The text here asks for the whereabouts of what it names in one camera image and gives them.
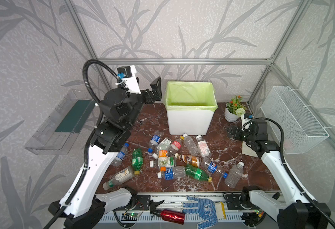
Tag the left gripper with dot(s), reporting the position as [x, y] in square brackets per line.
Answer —
[147, 94]

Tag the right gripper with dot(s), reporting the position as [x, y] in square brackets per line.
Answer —
[236, 133]

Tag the clear bottle white cap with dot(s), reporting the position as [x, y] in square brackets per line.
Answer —
[234, 175]
[191, 146]

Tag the blue label pepsi bottle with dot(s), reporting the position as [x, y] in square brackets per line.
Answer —
[155, 140]

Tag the green plastic bottle yellow cap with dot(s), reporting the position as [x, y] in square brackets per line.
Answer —
[197, 173]

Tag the square green label bottle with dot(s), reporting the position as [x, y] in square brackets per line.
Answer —
[164, 144]

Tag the blue label water bottle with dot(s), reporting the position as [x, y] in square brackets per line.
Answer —
[172, 173]

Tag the orange label clear bottle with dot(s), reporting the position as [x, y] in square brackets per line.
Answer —
[162, 154]

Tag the small green bottle yellow cap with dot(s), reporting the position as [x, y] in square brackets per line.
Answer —
[137, 161]

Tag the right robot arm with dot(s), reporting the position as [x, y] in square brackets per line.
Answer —
[300, 210]

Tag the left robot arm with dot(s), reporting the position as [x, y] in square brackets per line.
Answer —
[119, 110]

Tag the white bin with green liner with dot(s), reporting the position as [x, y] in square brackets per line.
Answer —
[190, 107]

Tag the beige work glove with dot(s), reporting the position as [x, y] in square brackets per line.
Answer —
[246, 150]

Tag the potted plant white pot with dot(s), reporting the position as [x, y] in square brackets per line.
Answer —
[235, 109]

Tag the square red text label bottle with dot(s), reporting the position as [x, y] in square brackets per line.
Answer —
[203, 146]

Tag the pepsi bottle blue cap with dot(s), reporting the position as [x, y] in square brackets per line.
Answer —
[213, 167]

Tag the brown label tea bottle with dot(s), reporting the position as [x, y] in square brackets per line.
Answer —
[188, 159]

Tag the red label yellow cap bottle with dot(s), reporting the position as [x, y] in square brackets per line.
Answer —
[176, 144]

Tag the yellow sponge pad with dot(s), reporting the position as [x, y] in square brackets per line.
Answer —
[220, 211]

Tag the lime label white cap bottle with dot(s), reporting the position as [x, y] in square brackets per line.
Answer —
[168, 163]

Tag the blue dotted knit glove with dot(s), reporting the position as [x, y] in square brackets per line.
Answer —
[203, 207]

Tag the blue cap clear bottle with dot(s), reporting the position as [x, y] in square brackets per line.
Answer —
[120, 156]

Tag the red metal flask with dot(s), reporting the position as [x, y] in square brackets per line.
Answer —
[166, 215]

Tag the green circuit board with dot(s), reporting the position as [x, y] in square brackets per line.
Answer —
[131, 216]

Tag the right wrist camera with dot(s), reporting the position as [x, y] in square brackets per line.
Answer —
[246, 121]

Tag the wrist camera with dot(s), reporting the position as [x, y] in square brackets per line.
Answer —
[127, 80]
[246, 121]

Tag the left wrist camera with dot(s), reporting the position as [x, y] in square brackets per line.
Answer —
[127, 80]

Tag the white wire mesh basket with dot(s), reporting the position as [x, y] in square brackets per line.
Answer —
[302, 130]

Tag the clear acrylic wall shelf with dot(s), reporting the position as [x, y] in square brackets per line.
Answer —
[58, 133]

